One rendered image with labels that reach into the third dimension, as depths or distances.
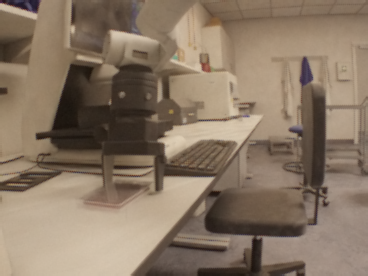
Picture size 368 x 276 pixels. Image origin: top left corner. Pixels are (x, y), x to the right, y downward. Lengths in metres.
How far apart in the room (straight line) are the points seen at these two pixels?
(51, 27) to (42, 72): 0.14
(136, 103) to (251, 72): 5.47
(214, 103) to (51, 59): 1.74
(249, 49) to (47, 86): 5.36
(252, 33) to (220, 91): 3.78
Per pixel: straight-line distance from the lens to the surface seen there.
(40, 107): 0.88
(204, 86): 2.40
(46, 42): 0.88
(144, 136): 0.47
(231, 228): 1.03
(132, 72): 0.49
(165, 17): 0.44
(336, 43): 6.12
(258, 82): 5.87
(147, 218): 0.38
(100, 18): 0.87
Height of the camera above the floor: 0.90
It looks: 7 degrees down
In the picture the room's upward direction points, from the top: 3 degrees counter-clockwise
